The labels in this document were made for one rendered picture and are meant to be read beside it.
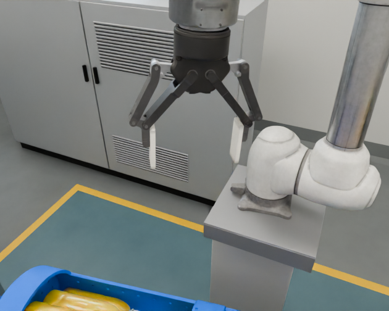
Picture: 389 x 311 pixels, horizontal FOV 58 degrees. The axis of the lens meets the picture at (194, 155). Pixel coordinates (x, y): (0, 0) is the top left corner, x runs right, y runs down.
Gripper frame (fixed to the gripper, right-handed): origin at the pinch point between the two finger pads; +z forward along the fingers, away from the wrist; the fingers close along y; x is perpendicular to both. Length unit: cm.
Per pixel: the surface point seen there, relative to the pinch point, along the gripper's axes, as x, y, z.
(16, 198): 193, -100, 156
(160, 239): 128, 9, 152
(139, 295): 10.1, -9.6, 47.8
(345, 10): 215, 163, 13
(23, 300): 5, -34, 37
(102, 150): 205, -30, 122
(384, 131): 187, 215, 108
